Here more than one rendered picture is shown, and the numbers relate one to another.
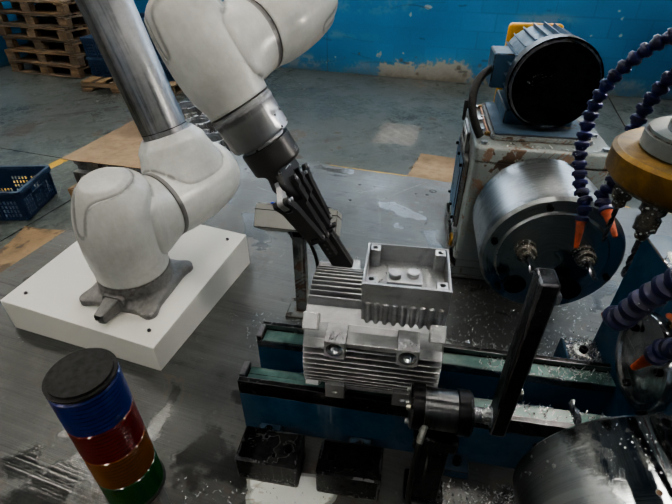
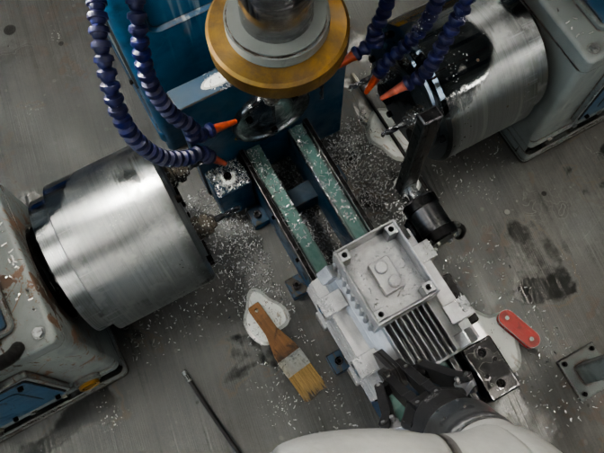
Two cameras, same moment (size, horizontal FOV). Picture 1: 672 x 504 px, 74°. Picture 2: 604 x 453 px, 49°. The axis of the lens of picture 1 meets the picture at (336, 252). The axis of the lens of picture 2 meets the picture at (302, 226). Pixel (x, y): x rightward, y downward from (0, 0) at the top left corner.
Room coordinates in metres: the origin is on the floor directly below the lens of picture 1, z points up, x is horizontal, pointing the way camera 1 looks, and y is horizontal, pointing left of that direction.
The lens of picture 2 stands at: (0.73, 0.02, 2.02)
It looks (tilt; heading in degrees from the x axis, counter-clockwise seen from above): 71 degrees down; 234
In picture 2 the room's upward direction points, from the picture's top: 2 degrees counter-clockwise
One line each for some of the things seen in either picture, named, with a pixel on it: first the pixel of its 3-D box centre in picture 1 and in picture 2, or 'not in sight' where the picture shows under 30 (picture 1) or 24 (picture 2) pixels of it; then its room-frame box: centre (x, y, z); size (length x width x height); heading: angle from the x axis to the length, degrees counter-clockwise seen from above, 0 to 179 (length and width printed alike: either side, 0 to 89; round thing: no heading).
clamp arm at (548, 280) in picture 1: (516, 362); (416, 156); (0.35, -0.21, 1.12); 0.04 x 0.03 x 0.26; 80
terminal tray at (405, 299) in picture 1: (405, 284); (383, 277); (0.50, -0.10, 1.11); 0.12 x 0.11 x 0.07; 81
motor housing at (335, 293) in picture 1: (374, 327); (390, 314); (0.51, -0.06, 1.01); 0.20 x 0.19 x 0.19; 81
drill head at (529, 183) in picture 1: (535, 218); (98, 250); (0.81, -0.42, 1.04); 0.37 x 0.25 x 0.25; 170
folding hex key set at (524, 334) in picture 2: not in sight; (518, 329); (0.30, 0.09, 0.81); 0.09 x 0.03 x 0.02; 98
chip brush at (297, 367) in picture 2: not in sight; (284, 349); (0.66, -0.15, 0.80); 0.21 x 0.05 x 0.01; 88
